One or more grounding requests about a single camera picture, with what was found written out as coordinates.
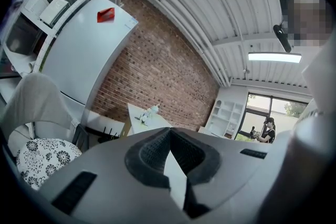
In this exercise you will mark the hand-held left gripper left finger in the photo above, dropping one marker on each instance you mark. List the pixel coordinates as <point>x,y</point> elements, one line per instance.
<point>110,165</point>

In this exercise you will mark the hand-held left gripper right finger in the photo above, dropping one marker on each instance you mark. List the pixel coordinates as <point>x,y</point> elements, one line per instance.
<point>231,178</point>

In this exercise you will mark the black wifi router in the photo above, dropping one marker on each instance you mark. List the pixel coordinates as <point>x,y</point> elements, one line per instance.
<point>109,137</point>

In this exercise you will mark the pale artificial flower bouquet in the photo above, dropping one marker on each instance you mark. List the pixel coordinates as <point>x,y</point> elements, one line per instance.
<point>145,118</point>

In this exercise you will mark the white cabinet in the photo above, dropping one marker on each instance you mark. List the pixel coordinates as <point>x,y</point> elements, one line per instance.
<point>225,115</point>

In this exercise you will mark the floral black-white seat cushion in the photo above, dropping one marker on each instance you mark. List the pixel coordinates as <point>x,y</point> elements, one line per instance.
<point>44,157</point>

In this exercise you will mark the black framed window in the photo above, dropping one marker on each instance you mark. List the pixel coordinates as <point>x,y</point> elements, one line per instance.
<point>258,105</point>

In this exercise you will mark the white refrigerator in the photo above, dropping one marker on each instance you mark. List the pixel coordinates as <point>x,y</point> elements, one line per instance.
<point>84,55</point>

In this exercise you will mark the long ceiling lamp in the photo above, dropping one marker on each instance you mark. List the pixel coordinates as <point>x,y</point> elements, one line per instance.
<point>274,57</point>

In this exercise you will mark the cream printed sweatshirt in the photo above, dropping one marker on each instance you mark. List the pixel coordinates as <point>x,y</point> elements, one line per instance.
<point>319,73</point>

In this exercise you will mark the white metal shelf rack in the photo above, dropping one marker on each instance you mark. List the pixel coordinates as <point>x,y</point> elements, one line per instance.
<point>52,31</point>

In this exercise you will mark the red magnet on refrigerator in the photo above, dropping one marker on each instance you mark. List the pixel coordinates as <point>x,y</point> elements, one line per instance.
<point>106,15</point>

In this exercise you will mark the white cardboard box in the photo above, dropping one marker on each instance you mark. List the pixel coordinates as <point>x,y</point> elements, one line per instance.
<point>34,4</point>
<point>53,11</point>

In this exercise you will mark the person's head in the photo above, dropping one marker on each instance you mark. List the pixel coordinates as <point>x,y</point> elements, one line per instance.
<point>307,15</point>

